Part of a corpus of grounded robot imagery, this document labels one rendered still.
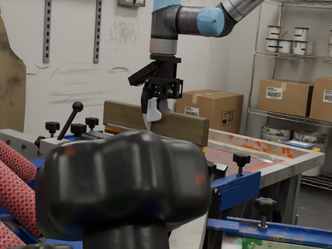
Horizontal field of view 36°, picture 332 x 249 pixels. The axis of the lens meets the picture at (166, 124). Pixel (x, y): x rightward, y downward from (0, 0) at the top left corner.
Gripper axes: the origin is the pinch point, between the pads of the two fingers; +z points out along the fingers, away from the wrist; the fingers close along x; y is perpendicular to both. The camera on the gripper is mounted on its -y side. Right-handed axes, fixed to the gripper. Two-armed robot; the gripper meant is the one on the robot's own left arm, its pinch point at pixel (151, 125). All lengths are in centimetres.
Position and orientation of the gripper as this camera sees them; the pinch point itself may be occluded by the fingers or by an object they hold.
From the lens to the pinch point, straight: 145.1
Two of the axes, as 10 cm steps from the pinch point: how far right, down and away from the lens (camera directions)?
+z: -0.7, 9.8, 1.8
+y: 7.8, 1.7, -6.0
